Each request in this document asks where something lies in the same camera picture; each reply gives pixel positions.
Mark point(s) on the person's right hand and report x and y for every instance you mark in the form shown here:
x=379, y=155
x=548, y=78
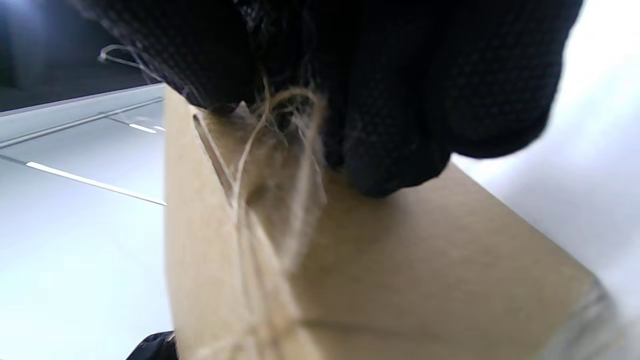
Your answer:
x=400, y=75

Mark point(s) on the person's left hand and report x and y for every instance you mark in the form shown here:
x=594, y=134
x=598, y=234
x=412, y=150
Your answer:
x=157, y=350

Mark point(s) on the thin jute twine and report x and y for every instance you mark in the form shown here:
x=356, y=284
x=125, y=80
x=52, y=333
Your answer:
x=245, y=225

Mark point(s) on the brown cardboard box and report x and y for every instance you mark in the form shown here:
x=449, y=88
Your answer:
x=425, y=275

